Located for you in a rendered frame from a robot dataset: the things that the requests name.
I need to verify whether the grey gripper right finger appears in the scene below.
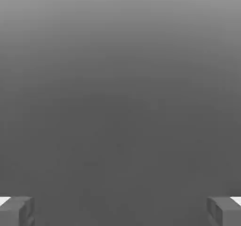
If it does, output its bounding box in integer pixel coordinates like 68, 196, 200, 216
206, 196, 241, 226

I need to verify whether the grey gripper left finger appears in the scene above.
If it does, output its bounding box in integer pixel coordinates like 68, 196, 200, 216
0, 196, 36, 226

